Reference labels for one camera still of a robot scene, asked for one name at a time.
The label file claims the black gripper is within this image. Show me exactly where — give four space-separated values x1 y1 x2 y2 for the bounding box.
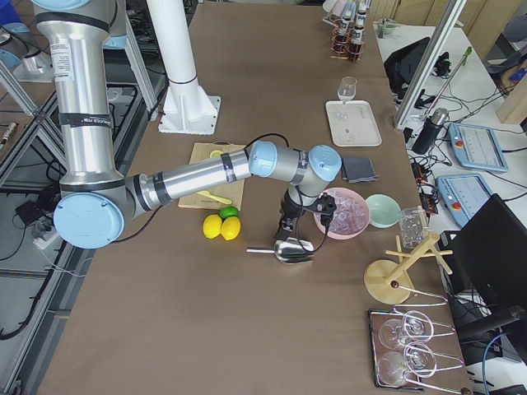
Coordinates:
273 186 305 240

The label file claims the copper wire bottle basket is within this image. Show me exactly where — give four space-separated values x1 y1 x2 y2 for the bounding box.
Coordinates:
330 11 366 62

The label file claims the tea bottle white cap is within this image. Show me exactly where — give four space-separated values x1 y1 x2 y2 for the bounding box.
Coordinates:
348 8 366 61

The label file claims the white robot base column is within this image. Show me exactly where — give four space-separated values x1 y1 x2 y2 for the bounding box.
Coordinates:
147 0 221 136

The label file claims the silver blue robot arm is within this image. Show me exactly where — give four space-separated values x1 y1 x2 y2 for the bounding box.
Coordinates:
35 1 341 249

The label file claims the steel ice scoop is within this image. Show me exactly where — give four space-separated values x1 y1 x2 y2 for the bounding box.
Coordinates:
246 237 315 265

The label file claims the yellow lemon near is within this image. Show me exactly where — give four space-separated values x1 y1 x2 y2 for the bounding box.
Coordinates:
220 216 241 240

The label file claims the yellow lemon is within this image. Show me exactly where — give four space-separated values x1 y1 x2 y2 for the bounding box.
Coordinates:
202 214 223 239
220 216 241 240

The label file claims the green lime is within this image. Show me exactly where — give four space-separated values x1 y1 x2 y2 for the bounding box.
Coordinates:
219 206 239 220

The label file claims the bamboo cutting board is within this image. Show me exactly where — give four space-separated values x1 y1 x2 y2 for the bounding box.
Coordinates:
177 142 249 210

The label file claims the pink bowl of ice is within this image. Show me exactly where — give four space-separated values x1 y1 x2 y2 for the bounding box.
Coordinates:
325 187 371 240

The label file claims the yellow lemon far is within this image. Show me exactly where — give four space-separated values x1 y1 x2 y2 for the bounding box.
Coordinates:
202 214 223 239

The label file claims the yellow plastic knife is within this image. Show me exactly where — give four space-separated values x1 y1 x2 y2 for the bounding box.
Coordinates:
197 190 232 206

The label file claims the folded grey cloth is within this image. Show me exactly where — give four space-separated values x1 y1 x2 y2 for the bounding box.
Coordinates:
341 157 378 184

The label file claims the green ceramic bowl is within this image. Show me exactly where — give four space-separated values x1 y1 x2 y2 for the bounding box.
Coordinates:
366 194 400 229

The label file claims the wooden cup tree stand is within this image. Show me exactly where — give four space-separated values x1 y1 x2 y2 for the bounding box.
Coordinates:
364 208 453 305

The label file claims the cream rabbit tray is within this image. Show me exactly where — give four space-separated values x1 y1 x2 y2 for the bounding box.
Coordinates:
325 100 382 147

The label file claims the clear textured tumbler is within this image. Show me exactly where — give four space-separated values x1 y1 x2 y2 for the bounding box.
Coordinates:
399 207 427 249

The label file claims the clear wine glass on tray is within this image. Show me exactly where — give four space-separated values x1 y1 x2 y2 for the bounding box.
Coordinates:
337 77 357 120

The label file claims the upside-down wine glass upper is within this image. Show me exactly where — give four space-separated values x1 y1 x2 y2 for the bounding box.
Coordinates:
378 310 457 351

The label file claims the upside-down wine glass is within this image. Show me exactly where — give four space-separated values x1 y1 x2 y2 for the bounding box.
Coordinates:
376 342 464 388
378 310 457 351

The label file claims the black metal glass rack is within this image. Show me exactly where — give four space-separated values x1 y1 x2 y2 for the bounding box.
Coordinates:
367 309 424 393

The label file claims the black steel thermos bottle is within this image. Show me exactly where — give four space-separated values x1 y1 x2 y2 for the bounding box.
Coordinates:
412 108 449 155

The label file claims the blue teach pendant near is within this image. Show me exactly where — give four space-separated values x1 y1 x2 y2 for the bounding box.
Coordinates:
436 173 493 227

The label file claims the blue teach pendant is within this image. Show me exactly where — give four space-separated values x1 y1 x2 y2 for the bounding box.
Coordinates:
448 123 509 173
436 173 493 227

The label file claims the upside-down wine glass lower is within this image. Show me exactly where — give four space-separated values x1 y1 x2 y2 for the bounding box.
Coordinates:
376 342 464 388

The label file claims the black backpack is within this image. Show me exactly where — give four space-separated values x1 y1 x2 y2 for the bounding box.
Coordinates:
384 37 430 93

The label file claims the black computer monitor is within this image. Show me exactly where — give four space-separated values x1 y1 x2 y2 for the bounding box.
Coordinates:
448 194 526 308

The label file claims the blue teach pendant far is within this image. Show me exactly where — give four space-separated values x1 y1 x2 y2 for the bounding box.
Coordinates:
448 123 509 173

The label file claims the pastel cups rack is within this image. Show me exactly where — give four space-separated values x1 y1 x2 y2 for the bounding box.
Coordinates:
322 0 371 26

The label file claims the aluminium frame post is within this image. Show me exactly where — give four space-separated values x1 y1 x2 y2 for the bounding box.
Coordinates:
394 0 467 131

